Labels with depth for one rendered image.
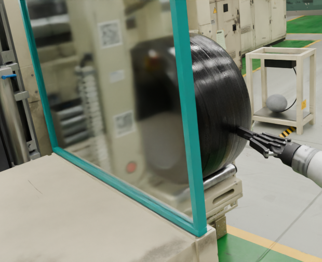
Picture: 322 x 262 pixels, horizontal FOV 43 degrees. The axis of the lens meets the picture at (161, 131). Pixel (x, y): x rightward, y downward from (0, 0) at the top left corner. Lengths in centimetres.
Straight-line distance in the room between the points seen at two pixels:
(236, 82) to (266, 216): 174
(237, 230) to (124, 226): 221
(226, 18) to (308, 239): 426
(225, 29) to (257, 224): 400
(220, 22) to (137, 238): 572
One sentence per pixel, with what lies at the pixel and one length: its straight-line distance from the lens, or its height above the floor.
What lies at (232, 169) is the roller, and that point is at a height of 91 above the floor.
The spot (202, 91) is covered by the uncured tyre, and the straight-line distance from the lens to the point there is 133.
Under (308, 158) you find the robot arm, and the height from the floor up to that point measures 112.
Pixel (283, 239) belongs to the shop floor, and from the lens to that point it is 282.
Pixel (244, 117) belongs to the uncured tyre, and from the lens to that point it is 145.
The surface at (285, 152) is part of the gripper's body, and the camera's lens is 130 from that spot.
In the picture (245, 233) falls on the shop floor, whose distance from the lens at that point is 287.
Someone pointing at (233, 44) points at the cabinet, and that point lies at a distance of 661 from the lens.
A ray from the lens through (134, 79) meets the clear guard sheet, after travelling 67.
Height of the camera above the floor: 166
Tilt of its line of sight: 21 degrees down
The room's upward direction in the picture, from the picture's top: 7 degrees counter-clockwise
